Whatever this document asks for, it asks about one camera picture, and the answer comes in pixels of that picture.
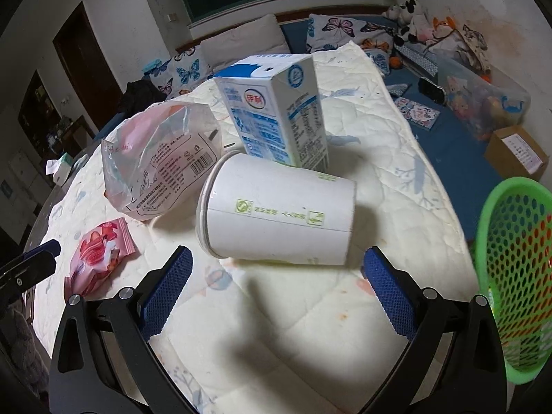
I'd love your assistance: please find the white blue butterfly pillow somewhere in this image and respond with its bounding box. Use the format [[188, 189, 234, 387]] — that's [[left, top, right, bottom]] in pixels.
[[166, 45, 214, 98]]

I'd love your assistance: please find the clear plastic storage box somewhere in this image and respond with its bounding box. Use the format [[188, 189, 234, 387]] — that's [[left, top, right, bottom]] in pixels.
[[435, 56, 531, 141]]

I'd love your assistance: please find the black white cow plush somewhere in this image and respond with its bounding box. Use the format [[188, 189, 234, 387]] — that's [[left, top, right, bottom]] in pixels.
[[386, 0, 430, 46]]

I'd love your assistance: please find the printed sticker card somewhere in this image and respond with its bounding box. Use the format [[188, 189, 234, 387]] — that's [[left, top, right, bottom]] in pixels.
[[393, 96, 441, 130]]

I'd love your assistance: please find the dark cloth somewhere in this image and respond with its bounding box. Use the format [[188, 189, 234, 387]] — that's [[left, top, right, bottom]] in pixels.
[[118, 80, 167, 117]]

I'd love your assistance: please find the pink snack packet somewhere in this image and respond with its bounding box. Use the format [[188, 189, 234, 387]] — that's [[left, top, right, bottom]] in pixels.
[[64, 218, 138, 298]]

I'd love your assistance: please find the blue white milk carton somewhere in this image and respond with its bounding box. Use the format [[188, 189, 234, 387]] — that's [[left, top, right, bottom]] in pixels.
[[213, 53, 329, 172]]

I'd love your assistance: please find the clear plastic bag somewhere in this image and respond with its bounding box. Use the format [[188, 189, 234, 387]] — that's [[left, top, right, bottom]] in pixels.
[[100, 98, 224, 221]]

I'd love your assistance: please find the cardboard box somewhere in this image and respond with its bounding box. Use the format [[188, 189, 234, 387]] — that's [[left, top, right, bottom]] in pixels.
[[484, 125, 552, 182]]

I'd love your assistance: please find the dark wooden door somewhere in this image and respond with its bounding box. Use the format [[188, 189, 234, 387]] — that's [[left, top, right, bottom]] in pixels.
[[52, 1, 124, 130]]

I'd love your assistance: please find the orange fox plush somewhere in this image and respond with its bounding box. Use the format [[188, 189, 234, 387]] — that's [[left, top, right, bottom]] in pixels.
[[427, 16, 458, 46]]

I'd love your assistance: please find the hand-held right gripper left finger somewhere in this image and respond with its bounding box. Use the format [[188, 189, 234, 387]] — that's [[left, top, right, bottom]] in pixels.
[[48, 246, 193, 414]]

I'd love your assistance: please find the large butterfly pillow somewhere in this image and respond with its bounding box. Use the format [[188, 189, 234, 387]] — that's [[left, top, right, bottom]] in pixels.
[[306, 13, 397, 52]]

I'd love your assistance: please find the blue bed mattress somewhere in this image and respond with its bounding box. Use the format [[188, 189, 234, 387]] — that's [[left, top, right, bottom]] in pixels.
[[99, 15, 518, 242]]

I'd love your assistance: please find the small butterfly pillow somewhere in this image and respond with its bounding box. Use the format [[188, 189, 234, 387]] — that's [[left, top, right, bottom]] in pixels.
[[366, 47, 395, 76]]

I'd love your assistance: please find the beige pillow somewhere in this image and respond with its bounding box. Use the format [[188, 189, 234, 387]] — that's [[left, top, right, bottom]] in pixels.
[[200, 14, 289, 67]]

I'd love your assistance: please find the green plastic basket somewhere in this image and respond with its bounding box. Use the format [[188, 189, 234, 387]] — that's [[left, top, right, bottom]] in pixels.
[[470, 177, 552, 386]]

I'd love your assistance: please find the black handheld console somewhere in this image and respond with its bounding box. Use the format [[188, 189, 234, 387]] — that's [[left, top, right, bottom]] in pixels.
[[418, 77, 447, 104]]

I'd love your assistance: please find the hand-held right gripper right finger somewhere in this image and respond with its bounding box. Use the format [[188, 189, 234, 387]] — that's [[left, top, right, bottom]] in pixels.
[[363, 246, 509, 414]]

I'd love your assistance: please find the blue patterned box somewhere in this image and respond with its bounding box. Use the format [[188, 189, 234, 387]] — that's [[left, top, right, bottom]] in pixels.
[[394, 45, 438, 74]]

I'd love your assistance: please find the white paper cup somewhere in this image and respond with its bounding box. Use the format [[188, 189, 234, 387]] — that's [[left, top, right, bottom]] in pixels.
[[196, 152, 358, 267]]

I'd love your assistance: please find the dark shelf cabinet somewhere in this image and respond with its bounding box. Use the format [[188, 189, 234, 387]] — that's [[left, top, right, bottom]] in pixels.
[[17, 71, 61, 134]]

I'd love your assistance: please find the grey white plush toy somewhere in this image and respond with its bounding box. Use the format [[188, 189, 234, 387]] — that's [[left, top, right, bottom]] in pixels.
[[457, 25, 492, 74]]

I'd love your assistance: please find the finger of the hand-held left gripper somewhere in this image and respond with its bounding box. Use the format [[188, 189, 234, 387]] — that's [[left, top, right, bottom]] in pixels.
[[0, 239, 61, 274], [0, 254, 58, 298]]

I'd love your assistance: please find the tissue box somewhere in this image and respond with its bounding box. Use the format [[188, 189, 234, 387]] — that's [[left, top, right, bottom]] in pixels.
[[47, 153, 74, 186]]

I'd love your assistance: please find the white quilted mat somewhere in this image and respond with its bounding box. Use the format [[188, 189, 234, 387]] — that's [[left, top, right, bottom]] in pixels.
[[32, 41, 481, 414]]

